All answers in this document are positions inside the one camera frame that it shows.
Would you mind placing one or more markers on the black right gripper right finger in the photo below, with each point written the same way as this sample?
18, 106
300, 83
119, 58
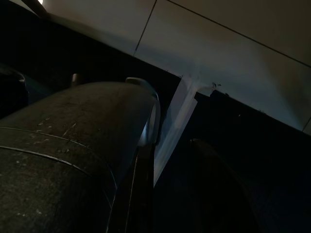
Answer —
213, 194

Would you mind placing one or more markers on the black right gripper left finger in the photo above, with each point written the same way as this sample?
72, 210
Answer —
141, 206

